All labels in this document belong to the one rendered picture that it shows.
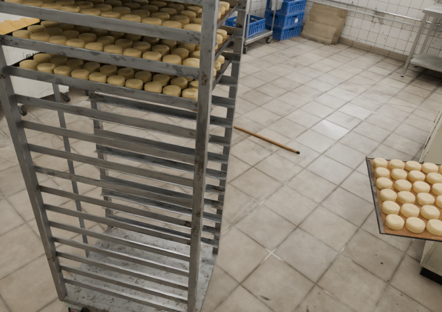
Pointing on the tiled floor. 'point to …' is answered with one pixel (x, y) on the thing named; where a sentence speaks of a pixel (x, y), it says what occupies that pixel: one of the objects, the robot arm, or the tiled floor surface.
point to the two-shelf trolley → (250, 13)
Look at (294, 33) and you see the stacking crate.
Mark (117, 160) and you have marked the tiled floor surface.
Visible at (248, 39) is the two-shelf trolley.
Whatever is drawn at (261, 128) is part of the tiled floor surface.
